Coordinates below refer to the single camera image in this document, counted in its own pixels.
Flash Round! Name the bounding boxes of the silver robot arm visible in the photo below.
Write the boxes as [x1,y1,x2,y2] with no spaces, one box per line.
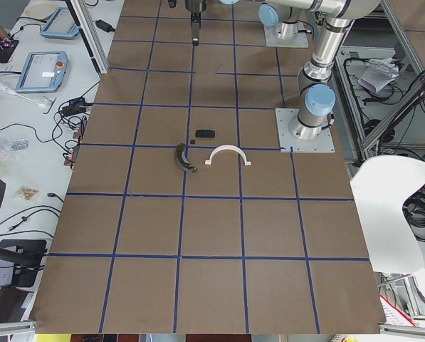
[266,1,379,140]

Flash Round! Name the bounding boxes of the black power adapter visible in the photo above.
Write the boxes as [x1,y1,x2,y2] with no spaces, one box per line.
[95,19,115,33]

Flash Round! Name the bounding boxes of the black brake pad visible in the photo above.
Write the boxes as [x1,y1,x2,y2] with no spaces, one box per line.
[195,129,216,139]

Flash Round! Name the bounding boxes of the far blue teach pendant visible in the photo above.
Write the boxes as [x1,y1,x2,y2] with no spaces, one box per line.
[40,7,79,40]

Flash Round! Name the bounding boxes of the blue teach pendant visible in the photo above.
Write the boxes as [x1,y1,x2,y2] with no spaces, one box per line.
[16,51,68,93]
[40,7,79,40]

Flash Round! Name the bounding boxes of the olive metal brake shoe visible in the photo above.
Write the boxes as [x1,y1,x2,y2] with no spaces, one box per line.
[175,143,198,173]

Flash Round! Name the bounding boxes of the white paper plate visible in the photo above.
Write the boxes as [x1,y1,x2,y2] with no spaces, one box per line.
[24,1,58,20]

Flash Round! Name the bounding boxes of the near blue teach pendant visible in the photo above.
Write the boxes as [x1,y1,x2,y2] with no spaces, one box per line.
[16,51,68,93]

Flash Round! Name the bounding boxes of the clear plastic water bottle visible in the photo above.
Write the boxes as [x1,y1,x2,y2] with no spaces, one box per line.
[0,138,29,157]

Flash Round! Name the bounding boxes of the white plastic chair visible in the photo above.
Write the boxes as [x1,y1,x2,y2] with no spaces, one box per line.
[350,155,425,274]

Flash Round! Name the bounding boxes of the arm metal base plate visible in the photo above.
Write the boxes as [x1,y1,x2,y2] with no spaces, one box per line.
[276,108,335,154]
[263,21,309,48]

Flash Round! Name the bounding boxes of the white curved plastic bracket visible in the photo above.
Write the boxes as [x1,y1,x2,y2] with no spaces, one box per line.
[204,144,252,166]

